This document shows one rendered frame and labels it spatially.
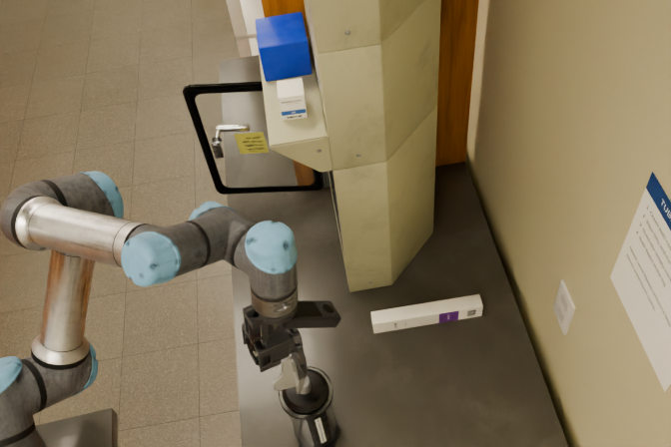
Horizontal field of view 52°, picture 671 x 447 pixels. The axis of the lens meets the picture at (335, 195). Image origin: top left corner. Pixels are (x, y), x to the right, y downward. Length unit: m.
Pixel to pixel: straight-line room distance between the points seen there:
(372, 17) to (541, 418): 0.96
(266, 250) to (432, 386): 0.75
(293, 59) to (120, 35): 3.04
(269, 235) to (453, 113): 0.96
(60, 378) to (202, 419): 1.21
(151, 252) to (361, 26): 0.50
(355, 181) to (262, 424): 0.60
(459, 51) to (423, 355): 0.74
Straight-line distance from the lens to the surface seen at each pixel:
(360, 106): 1.30
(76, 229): 1.16
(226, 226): 1.09
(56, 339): 1.57
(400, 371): 1.68
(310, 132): 1.35
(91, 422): 1.79
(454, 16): 1.69
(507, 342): 1.73
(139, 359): 2.94
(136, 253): 1.02
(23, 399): 1.58
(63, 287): 1.49
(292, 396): 1.41
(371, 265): 1.71
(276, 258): 1.03
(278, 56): 1.44
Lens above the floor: 2.46
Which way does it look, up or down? 50 degrees down
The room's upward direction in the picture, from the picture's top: 8 degrees counter-clockwise
